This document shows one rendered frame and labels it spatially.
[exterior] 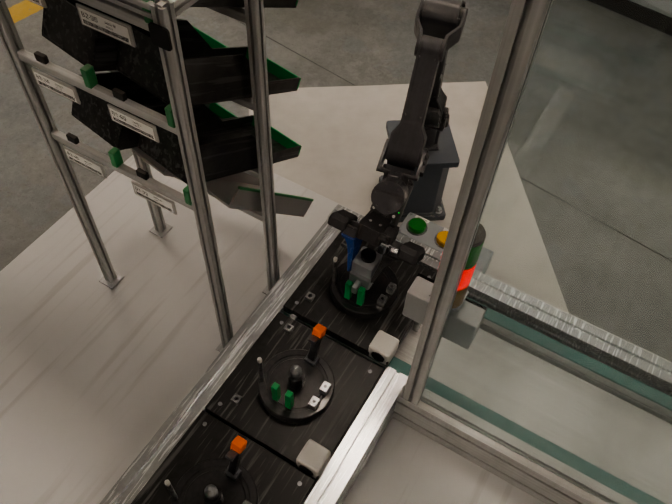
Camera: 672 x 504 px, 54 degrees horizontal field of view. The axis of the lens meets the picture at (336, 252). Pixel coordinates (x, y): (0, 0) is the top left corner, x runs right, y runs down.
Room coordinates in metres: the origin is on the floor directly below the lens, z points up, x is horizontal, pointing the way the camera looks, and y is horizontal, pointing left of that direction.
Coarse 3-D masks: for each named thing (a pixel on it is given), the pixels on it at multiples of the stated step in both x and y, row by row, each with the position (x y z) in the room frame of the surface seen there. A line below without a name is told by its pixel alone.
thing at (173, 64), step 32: (0, 0) 0.81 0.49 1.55; (128, 0) 0.67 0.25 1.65; (160, 0) 0.66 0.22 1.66; (256, 0) 0.80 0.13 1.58; (0, 32) 0.80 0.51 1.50; (256, 32) 0.80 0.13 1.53; (256, 64) 0.80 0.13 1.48; (32, 96) 0.80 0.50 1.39; (256, 96) 0.81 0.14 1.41; (192, 128) 0.66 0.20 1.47; (256, 128) 0.80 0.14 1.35; (64, 160) 0.81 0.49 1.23; (192, 160) 0.65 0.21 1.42; (192, 192) 0.65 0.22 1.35; (160, 224) 0.95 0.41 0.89; (96, 256) 0.80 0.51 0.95; (224, 288) 0.66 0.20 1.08; (224, 320) 0.65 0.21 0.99
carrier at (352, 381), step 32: (288, 320) 0.67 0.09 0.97; (256, 352) 0.59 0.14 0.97; (288, 352) 0.58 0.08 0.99; (320, 352) 0.60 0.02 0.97; (352, 352) 0.60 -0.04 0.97; (224, 384) 0.52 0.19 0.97; (256, 384) 0.53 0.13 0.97; (288, 384) 0.52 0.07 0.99; (320, 384) 0.52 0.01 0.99; (352, 384) 0.54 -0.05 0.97; (224, 416) 0.46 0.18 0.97; (256, 416) 0.46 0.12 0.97; (288, 416) 0.46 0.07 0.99; (320, 416) 0.47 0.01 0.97; (352, 416) 0.47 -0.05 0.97; (288, 448) 0.41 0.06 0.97; (320, 448) 0.40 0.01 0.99
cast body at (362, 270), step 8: (368, 248) 0.76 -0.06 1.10; (360, 256) 0.75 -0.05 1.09; (368, 256) 0.74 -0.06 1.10; (376, 256) 0.75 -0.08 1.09; (352, 264) 0.73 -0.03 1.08; (360, 264) 0.73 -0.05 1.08; (368, 264) 0.73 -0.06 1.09; (376, 264) 0.73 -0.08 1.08; (352, 272) 0.73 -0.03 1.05; (360, 272) 0.73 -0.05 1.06; (368, 272) 0.72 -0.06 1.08; (352, 280) 0.73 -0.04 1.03; (360, 280) 0.72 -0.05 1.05; (368, 280) 0.71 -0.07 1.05; (352, 288) 0.70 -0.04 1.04; (368, 288) 0.71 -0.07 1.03
